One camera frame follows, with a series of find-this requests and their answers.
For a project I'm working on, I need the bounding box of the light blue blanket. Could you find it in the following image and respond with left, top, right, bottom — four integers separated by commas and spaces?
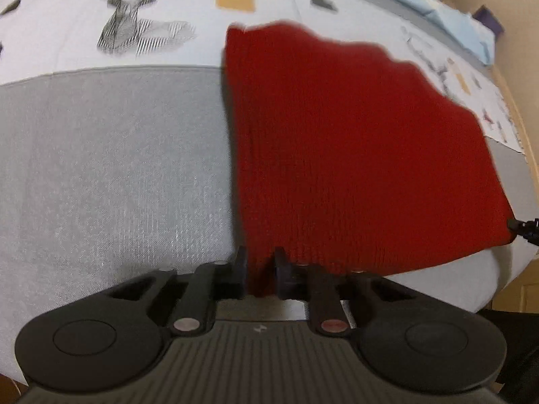
320, 0, 502, 67

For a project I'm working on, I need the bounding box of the deer print bed sheet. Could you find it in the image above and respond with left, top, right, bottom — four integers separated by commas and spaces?
0, 0, 532, 388

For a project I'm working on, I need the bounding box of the red knit sweater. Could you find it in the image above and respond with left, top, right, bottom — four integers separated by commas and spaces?
222, 20, 515, 300

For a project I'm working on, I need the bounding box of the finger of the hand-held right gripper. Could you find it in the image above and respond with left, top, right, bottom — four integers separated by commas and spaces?
507, 217, 539, 247

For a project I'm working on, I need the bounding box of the wooden bed frame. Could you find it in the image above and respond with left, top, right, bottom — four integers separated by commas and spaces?
488, 63, 539, 317

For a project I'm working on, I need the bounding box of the purple object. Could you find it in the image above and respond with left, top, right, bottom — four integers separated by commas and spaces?
473, 5, 505, 37

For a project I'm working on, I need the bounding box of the dark cloth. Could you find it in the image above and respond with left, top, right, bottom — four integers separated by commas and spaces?
479, 306, 539, 404

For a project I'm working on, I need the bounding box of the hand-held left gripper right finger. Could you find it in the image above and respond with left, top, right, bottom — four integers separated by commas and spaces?
274, 247, 418, 338

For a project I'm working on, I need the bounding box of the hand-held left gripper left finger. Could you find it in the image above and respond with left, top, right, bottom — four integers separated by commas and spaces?
107, 246, 248, 338

